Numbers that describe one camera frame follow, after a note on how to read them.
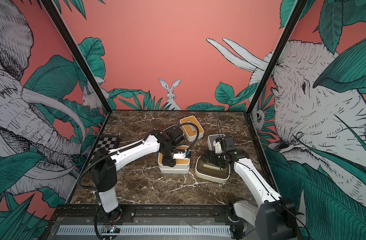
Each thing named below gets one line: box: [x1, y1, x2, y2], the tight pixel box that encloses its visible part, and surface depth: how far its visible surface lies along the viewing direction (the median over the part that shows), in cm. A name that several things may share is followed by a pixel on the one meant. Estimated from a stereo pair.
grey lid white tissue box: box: [159, 167, 190, 174], surface depth 89 cm
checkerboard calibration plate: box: [90, 135, 119, 162], surface depth 100 cm
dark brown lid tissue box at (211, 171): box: [195, 156, 231, 183], surface depth 85 cm
